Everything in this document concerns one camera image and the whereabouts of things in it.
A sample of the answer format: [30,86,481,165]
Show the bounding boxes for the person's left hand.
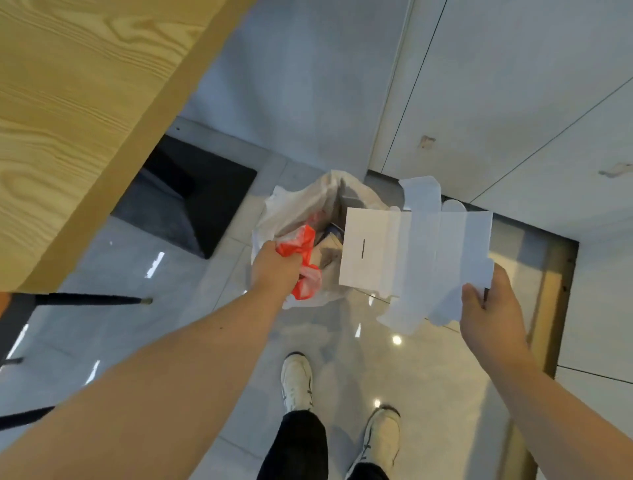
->
[250,241,304,301]

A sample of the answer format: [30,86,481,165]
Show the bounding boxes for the person's right forearm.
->
[487,352,633,480]

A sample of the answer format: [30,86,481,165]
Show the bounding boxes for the black trousers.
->
[256,410,391,480]

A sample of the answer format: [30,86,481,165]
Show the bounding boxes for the white right shoe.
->
[346,405,402,478]

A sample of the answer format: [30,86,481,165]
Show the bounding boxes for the person's left forearm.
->
[0,288,286,480]

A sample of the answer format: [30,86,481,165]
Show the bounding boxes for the white plastic bag red handles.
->
[251,170,391,310]

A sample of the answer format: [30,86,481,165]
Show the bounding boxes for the black table base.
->
[111,135,258,260]

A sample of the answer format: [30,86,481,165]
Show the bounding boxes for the person's right hand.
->
[459,263,535,370]

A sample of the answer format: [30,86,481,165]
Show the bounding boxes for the black chair leg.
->
[0,405,56,431]
[34,292,153,307]

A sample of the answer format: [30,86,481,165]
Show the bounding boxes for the white cardboard box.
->
[339,176,495,335]

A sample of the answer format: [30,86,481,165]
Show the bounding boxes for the white shoe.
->
[346,405,402,478]
[280,352,315,414]

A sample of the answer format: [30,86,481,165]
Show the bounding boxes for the white left shoe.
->
[280,352,315,414]

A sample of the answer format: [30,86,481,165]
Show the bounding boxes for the brown cardboard scrap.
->
[313,231,345,270]

